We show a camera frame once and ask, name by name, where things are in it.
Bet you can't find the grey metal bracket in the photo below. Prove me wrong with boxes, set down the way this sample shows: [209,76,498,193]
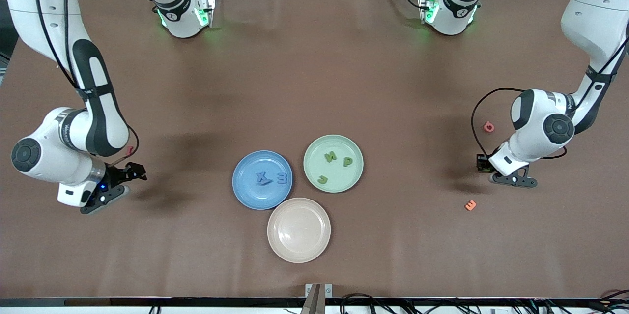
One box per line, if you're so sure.
[305,283,333,300]

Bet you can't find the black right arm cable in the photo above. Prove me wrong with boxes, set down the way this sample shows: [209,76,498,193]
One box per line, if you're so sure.
[33,0,140,167]

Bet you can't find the tan pole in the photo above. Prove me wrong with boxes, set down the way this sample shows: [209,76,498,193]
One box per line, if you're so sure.
[300,283,321,314]

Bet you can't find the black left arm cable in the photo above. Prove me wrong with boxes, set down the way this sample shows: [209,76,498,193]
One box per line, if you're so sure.
[473,29,629,156]

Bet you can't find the green plate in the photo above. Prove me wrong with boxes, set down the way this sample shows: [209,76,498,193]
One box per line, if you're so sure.
[303,135,365,193]

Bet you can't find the brown table cover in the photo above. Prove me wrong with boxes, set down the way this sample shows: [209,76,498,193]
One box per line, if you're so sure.
[0,0,629,300]

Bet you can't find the blue plate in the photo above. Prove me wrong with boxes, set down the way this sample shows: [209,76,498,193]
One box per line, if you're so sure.
[232,150,293,210]

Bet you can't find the beige plate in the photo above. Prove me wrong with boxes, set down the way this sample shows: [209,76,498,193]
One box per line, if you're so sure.
[267,198,331,263]

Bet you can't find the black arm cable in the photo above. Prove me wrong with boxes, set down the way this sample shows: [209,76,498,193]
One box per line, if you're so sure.
[33,0,140,167]
[473,29,629,156]

